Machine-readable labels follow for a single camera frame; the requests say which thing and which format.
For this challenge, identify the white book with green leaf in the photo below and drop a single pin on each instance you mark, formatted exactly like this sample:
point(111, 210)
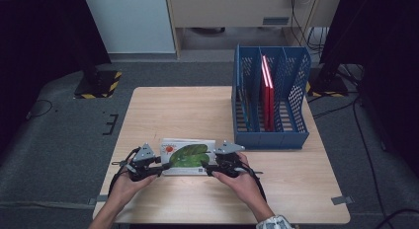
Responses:
point(189, 155)

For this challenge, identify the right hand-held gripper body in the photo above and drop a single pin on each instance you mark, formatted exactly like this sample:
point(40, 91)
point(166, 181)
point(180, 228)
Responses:
point(227, 160)

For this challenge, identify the grey tape strip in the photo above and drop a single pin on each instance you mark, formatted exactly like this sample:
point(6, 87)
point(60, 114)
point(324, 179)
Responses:
point(342, 200)
point(99, 200)

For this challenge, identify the blue plastic file rack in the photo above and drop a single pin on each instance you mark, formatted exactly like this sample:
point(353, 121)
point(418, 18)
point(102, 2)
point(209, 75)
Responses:
point(263, 141)

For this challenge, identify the person's left hand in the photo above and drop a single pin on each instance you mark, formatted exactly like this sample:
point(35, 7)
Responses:
point(126, 189)

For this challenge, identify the beige desk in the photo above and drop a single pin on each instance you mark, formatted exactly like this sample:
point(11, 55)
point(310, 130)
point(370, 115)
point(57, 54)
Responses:
point(224, 12)

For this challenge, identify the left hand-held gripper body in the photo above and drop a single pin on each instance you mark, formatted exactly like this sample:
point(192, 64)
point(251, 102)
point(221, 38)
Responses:
point(143, 163)

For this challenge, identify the person's right hand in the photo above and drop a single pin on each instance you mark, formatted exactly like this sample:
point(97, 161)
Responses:
point(242, 188)

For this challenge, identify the white cabinet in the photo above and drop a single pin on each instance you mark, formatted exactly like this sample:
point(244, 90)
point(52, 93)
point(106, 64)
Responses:
point(131, 21)

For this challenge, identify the black stand with striped base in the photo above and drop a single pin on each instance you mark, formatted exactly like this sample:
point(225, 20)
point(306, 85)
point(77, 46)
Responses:
point(329, 86)
point(99, 84)

